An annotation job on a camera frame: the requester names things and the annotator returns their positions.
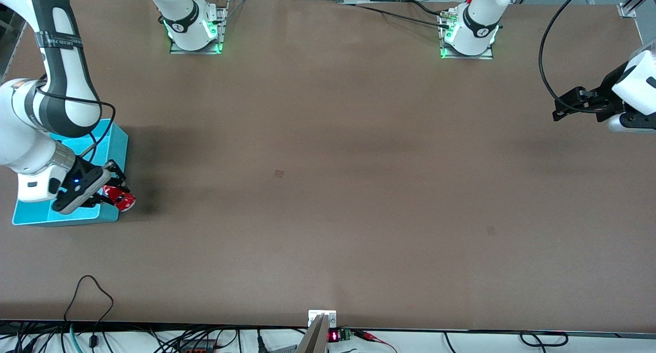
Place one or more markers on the red beetle toy car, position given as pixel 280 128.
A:
pixel 122 199

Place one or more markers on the turquoise blue plastic box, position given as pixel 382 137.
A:
pixel 115 148

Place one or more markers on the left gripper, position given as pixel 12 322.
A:
pixel 608 95

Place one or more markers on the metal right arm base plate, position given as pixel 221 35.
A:
pixel 223 30

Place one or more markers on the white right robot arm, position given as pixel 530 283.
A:
pixel 61 76

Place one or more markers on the red digit display module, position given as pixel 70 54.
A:
pixel 333 336

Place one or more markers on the green terminal block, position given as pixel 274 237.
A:
pixel 346 334

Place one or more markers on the grey metal camera mount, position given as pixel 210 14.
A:
pixel 320 325

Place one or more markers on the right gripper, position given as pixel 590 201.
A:
pixel 114 174

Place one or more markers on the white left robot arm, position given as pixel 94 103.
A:
pixel 479 20

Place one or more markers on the power strip with orange switches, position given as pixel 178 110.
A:
pixel 197 347

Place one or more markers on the aluminium frame profile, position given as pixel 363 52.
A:
pixel 635 2

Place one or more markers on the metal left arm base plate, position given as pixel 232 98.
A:
pixel 489 55

